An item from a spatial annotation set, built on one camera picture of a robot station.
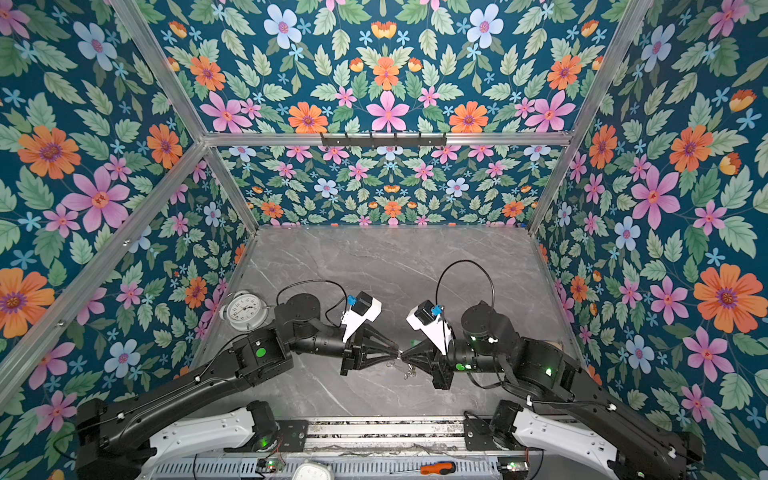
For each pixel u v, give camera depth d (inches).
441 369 18.9
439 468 26.8
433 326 19.3
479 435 28.8
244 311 36.5
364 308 20.1
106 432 15.4
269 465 27.7
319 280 17.4
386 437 29.5
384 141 36.7
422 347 21.6
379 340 22.2
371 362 21.6
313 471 26.1
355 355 20.2
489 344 16.4
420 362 21.9
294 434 29.1
